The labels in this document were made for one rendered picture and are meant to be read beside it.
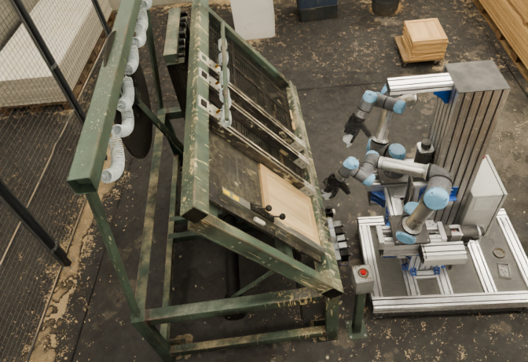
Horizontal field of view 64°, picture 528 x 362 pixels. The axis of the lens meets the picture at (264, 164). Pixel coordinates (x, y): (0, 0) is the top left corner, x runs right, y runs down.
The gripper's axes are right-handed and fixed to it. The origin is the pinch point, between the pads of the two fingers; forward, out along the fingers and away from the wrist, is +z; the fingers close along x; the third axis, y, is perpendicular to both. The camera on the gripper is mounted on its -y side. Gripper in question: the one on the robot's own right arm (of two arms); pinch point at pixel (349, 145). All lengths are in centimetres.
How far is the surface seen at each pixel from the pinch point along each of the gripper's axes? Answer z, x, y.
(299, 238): 61, 23, 5
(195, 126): 9, 35, 85
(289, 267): 62, 51, 7
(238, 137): 23, 1, 65
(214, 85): 3, -15, 92
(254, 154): 34, -7, 52
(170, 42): 6, -64, 143
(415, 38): -25, -329, -68
